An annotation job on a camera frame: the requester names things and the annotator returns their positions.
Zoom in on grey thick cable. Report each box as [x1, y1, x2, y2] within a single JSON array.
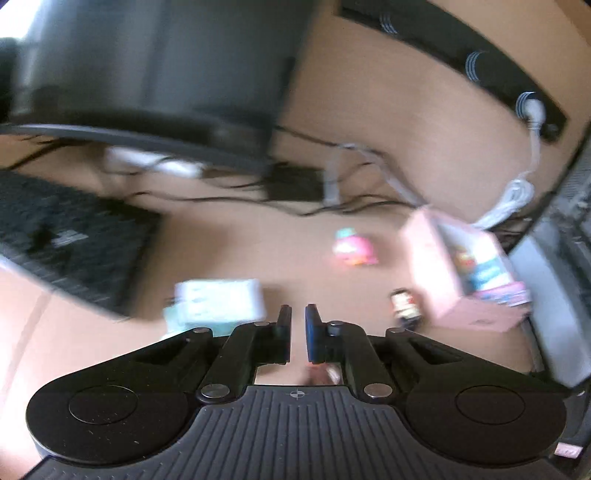
[[322, 142, 429, 209]]

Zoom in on black keyboard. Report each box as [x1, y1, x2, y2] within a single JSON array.
[[1, 169, 162, 317]]

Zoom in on small dark jar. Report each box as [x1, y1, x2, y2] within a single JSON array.
[[390, 288, 423, 331]]

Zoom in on pink and teal toy figure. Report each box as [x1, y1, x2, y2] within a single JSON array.
[[332, 228, 379, 266]]

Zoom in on coiled white cable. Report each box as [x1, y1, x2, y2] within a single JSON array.
[[469, 98, 548, 232]]

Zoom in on computer monitor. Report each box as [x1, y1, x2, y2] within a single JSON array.
[[1, 0, 318, 175]]

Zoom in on blue white tissue pack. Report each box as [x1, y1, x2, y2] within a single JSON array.
[[163, 279, 266, 338]]

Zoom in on white power strip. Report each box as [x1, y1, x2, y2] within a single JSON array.
[[103, 146, 204, 178]]

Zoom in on pink cardboard box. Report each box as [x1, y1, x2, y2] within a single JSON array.
[[400, 207, 531, 332]]

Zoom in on black wall power strip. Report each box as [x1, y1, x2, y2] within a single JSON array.
[[341, 1, 568, 143]]

